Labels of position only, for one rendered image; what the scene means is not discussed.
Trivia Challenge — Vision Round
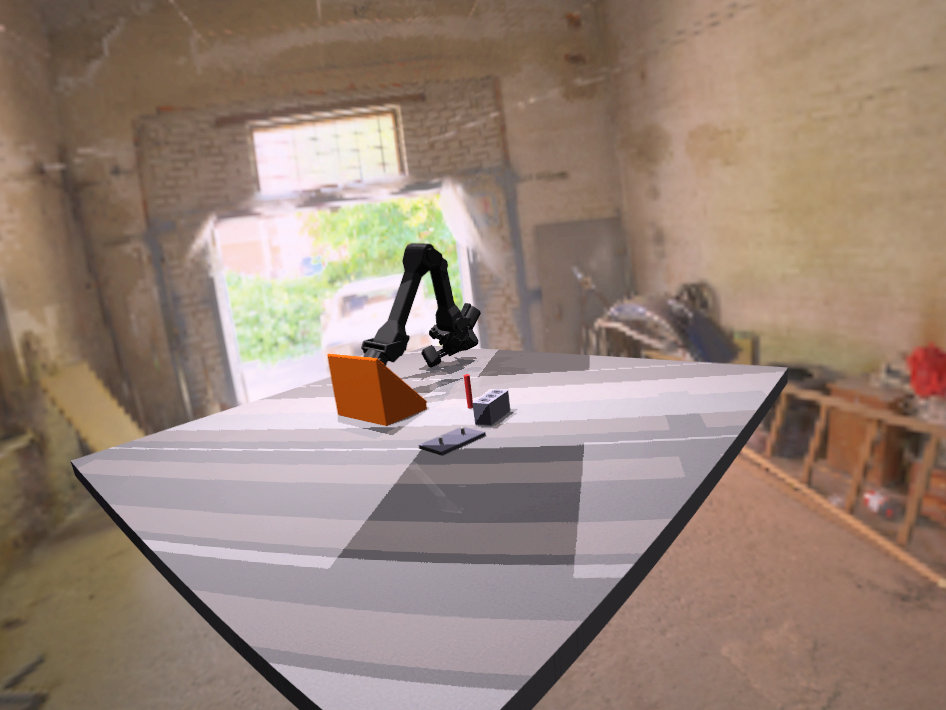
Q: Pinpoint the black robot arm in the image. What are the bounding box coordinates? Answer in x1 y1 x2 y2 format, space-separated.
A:
361 243 481 366

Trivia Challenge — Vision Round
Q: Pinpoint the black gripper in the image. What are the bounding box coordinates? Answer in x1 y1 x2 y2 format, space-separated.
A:
421 330 479 368

